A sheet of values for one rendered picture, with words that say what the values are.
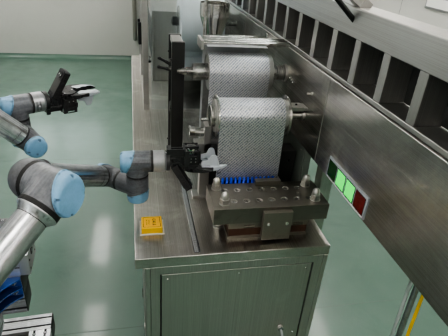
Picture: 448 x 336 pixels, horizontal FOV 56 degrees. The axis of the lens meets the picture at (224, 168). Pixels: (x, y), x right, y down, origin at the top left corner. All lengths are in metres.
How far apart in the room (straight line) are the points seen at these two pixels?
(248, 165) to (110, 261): 1.46
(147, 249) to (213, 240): 0.22
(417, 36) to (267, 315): 1.08
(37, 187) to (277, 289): 0.89
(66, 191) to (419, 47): 0.90
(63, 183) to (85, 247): 1.78
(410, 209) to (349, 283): 1.77
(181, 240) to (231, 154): 0.35
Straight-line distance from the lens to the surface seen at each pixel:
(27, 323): 2.19
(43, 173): 1.18
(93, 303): 2.52
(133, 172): 1.45
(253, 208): 1.39
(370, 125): 1.18
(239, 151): 1.49
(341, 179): 1.30
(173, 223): 1.52
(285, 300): 1.63
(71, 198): 1.16
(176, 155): 1.44
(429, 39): 1.02
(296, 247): 1.47
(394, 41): 1.12
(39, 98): 1.69
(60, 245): 2.94
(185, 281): 1.46
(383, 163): 1.12
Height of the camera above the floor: 1.80
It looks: 29 degrees down
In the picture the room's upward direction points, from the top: 5 degrees clockwise
